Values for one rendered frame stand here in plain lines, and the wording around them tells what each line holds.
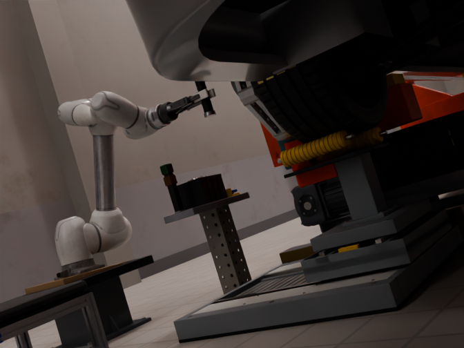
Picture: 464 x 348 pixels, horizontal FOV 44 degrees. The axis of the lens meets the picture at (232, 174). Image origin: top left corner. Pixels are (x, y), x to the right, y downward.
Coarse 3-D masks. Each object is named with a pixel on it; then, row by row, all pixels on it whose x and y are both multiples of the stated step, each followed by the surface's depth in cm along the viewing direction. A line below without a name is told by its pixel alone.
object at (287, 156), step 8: (328, 136) 192; (336, 136) 189; (344, 136) 189; (352, 136) 188; (304, 144) 196; (312, 144) 194; (320, 144) 192; (328, 144) 190; (336, 144) 189; (344, 144) 188; (288, 152) 200; (296, 152) 197; (304, 152) 196; (312, 152) 194; (320, 152) 193; (328, 152) 192; (280, 160) 203; (288, 160) 200; (296, 160) 198; (304, 160) 199
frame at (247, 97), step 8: (240, 88) 192; (248, 88) 190; (240, 96) 192; (248, 96) 191; (256, 96) 190; (248, 104) 193; (256, 104) 197; (256, 112) 196; (264, 112) 195; (264, 120) 198; (272, 120) 197; (272, 128) 201; (280, 128) 200; (280, 136) 203; (288, 136) 202
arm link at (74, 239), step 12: (60, 228) 273; (72, 228) 272; (84, 228) 276; (60, 240) 271; (72, 240) 270; (84, 240) 274; (96, 240) 278; (60, 252) 271; (72, 252) 270; (84, 252) 272; (96, 252) 282
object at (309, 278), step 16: (416, 224) 197; (432, 224) 194; (448, 224) 208; (368, 240) 206; (384, 240) 176; (400, 240) 170; (416, 240) 178; (432, 240) 190; (320, 256) 187; (336, 256) 182; (352, 256) 179; (368, 256) 176; (384, 256) 174; (400, 256) 171; (416, 256) 174; (304, 272) 190; (320, 272) 186; (336, 272) 183; (352, 272) 180
